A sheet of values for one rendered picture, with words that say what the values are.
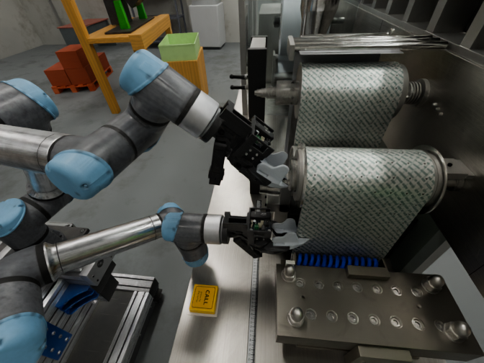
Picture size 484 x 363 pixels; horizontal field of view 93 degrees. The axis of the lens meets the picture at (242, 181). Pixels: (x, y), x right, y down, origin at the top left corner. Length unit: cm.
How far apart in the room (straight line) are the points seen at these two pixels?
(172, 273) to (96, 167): 152
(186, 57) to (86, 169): 321
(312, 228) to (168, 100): 41
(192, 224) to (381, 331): 47
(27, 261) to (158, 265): 131
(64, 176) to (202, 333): 51
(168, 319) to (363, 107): 156
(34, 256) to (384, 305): 78
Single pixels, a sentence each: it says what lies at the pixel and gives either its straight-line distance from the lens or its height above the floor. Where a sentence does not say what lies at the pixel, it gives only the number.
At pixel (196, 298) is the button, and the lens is 73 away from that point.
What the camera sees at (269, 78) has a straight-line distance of 145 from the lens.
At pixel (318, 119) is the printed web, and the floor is 130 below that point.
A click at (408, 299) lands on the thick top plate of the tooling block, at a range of 70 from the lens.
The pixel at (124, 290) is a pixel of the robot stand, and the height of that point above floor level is 21.
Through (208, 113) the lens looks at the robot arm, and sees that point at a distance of 40.
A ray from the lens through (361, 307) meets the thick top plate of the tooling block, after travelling 65.
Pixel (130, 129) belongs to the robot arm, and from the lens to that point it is 44.
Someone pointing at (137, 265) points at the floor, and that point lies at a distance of 198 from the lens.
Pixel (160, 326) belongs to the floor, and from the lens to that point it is 174.
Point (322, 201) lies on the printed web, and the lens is 51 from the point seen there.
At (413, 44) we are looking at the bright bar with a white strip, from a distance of 73.
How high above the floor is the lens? 160
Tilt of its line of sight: 43 degrees down
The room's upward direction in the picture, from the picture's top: 3 degrees counter-clockwise
